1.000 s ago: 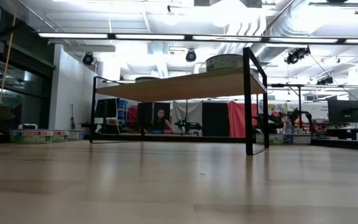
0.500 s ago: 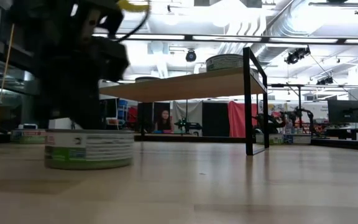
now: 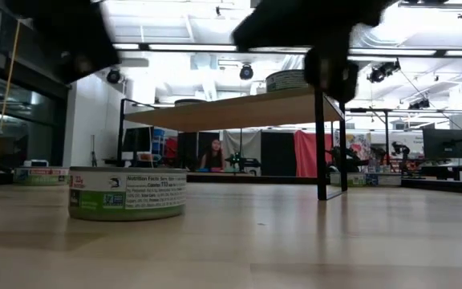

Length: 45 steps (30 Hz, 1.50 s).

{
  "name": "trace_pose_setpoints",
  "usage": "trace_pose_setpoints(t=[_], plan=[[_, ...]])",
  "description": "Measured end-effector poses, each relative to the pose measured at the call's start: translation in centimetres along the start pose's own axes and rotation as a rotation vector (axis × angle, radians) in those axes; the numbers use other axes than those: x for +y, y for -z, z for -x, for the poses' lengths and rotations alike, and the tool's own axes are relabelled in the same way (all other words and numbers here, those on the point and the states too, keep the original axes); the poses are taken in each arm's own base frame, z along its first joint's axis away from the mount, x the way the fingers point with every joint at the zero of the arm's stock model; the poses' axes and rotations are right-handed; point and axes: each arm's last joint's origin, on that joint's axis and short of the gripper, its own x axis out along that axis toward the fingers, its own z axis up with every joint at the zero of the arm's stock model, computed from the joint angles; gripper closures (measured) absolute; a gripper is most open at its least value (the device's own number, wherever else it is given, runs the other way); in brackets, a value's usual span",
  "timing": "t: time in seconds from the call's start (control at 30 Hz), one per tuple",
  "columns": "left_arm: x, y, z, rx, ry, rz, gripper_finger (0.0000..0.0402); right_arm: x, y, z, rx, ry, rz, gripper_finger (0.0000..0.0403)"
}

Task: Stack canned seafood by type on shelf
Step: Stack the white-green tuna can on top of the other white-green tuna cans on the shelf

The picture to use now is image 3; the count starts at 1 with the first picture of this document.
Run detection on long ceiling light strip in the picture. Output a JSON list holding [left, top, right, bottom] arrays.
[[112, 42, 462, 58]]

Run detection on black monitor on arm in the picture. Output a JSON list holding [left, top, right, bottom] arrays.
[[422, 128, 462, 160]]

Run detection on blue storage bin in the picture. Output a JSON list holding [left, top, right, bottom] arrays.
[[152, 128, 166, 156]]

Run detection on red curtain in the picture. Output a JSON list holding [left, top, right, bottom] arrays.
[[294, 129, 335, 178]]

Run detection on black background monitor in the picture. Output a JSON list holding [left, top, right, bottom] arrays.
[[123, 126, 154, 154]]

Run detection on background robot green lights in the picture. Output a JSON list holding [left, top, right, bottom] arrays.
[[225, 152, 262, 173]]

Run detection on colourful poster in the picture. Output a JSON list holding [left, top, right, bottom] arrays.
[[334, 132, 372, 161]]

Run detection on black metal table frame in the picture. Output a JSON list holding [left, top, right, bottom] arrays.
[[0, 170, 462, 197]]

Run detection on white box device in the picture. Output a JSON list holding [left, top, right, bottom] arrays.
[[22, 159, 50, 169]]

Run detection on grey curtain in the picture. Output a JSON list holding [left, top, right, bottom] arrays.
[[221, 129, 262, 174]]

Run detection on silver-lid tuna can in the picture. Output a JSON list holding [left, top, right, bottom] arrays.
[[365, 172, 403, 188], [329, 172, 367, 189], [67, 166, 188, 222], [265, 68, 310, 94], [13, 167, 71, 186]]

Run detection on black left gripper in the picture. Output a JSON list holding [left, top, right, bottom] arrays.
[[48, 27, 121, 84]]

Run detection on wooden shelf black frame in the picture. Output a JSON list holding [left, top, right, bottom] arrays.
[[116, 86, 350, 201]]

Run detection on black partition panel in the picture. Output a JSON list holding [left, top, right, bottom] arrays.
[[260, 131, 296, 177]]

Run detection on black pole stand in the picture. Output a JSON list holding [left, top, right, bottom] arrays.
[[345, 107, 395, 173]]

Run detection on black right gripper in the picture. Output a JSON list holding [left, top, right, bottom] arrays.
[[233, 0, 359, 104]]

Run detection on person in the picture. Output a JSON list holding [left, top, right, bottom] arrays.
[[199, 138, 227, 173]]

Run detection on black ceiling spotlight cluster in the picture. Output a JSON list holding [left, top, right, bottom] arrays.
[[367, 59, 402, 84]]

